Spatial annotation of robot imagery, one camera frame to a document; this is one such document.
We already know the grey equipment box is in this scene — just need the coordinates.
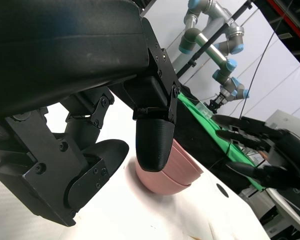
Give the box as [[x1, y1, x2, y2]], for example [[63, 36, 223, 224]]
[[239, 186, 300, 240]]

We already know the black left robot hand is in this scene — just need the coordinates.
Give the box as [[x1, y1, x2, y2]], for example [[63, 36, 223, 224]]
[[0, 0, 182, 228]]

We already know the black draped cloth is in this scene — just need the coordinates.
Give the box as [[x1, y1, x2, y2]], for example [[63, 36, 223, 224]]
[[171, 84, 253, 195]]

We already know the black slanted pole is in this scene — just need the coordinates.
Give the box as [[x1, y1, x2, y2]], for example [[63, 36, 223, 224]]
[[176, 0, 254, 79]]

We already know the green cloth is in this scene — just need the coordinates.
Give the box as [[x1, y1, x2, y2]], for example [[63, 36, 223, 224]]
[[177, 92, 267, 194]]

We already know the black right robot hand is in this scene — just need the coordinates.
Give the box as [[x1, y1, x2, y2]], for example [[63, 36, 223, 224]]
[[211, 114, 300, 191]]

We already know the red metal frame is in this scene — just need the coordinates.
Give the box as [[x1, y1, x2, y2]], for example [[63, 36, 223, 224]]
[[254, 0, 300, 50]]

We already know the thin black background cable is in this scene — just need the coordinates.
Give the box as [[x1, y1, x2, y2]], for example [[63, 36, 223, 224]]
[[239, 0, 291, 120]]

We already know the pink plastic bowl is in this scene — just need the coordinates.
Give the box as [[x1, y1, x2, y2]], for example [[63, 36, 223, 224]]
[[161, 170, 193, 188], [134, 161, 189, 197], [164, 139, 205, 184]]

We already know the black round table grommet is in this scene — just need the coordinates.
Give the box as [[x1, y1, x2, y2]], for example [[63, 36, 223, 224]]
[[215, 183, 230, 198]]

